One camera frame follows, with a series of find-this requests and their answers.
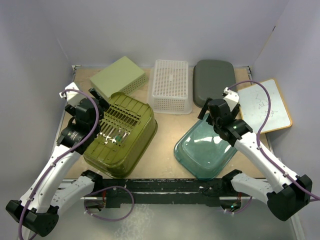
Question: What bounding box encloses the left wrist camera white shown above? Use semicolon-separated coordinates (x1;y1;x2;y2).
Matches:
59;82;85;107

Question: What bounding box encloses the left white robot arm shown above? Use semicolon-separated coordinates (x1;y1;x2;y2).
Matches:
5;85;110;240

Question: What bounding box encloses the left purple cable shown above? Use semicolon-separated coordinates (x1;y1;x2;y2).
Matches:
17;89;101;240

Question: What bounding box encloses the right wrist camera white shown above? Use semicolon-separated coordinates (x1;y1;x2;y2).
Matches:
223;87;240;112

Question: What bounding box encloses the grey plastic tub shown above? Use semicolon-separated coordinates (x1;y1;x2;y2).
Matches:
192;59;236;108

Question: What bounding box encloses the teal transparent plastic tub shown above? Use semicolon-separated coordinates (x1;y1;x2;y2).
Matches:
173;113;237;181

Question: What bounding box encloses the white perforated plastic basket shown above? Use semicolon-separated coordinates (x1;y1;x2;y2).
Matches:
147;59;193;115

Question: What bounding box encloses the green sponge block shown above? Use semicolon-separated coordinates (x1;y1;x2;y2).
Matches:
115;134;123;143

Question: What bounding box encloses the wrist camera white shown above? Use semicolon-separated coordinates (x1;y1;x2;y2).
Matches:
223;87;240;112
59;82;85;107

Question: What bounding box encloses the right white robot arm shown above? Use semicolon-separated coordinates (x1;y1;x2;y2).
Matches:
198;98;313;221

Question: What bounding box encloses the light green small basket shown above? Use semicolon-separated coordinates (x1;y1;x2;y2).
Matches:
90;56;147;100

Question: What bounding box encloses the olive green plastic tub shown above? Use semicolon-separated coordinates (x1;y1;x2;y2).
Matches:
83;92;158;179

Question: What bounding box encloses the whiteboard with wooden frame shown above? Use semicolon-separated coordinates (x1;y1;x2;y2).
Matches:
237;79;292;134

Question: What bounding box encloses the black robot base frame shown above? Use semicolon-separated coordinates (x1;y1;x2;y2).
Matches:
85;178;239;208

